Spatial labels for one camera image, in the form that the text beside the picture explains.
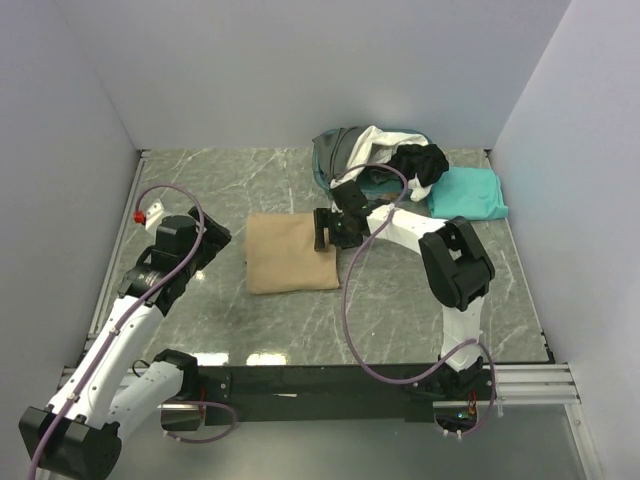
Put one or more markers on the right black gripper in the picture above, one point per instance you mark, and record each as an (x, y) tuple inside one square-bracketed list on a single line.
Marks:
[(324, 218)]

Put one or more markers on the aluminium rail frame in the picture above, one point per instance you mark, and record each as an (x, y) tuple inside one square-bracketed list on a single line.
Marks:
[(514, 384)]

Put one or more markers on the grey t shirt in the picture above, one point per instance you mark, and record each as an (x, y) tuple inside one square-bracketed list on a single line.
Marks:
[(332, 150)]

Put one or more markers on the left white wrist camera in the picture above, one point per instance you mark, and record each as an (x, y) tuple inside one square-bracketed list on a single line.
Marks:
[(151, 218)]

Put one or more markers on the white t shirt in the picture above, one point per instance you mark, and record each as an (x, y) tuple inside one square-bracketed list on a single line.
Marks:
[(375, 146)]

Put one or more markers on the black t shirt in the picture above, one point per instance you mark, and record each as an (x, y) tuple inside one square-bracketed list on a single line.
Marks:
[(421, 165)]

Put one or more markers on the teal plastic basket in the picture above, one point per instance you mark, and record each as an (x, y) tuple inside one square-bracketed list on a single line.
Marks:
[(376, 180)]

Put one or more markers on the folded teal t shirt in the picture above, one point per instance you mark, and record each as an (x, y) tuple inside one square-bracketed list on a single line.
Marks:
[(473, 193)]

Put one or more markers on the tan t shirt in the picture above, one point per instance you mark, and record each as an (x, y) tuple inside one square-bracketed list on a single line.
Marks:
[(280, 255)]

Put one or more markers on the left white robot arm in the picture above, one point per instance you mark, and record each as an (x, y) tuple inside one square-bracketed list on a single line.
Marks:
[(80, 432)]

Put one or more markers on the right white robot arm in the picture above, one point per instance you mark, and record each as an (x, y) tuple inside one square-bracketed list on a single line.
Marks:
[(458, 269)]

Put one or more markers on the black base beam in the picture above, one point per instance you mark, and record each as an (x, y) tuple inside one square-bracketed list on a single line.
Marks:
[(334, 392)]

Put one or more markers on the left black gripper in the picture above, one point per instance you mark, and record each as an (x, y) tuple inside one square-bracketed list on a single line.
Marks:
[(212, 241)]

